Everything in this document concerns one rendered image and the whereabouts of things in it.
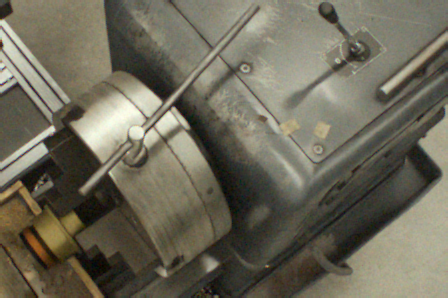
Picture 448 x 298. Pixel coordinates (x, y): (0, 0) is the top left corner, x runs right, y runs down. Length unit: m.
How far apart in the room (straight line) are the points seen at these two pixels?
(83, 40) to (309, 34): 1.53
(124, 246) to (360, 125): 0.39
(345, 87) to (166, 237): 0.33
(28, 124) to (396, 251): 1.25
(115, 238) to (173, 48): 0.29
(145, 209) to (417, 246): 1.51
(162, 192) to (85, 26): 1.61
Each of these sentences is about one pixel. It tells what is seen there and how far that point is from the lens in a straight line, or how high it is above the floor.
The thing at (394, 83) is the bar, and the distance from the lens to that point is 0.99.
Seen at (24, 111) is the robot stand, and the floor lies 0.21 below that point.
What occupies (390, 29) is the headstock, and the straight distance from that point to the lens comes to 1.06.
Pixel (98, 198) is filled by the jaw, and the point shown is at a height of 1.05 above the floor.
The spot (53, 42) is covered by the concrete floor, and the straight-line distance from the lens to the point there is 2.47.
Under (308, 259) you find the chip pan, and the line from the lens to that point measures 1.64.
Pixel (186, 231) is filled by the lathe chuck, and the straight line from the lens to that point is 0.98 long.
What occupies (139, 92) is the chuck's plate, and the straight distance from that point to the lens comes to 0.98.
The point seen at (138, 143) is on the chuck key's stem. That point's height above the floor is 1.31.
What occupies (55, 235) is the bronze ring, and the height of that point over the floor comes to 1.12.
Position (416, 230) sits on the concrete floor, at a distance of 2.34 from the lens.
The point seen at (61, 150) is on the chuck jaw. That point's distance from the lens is 0.99.
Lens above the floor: 2.11
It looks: 71 degrees down
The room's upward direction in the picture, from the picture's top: straight up
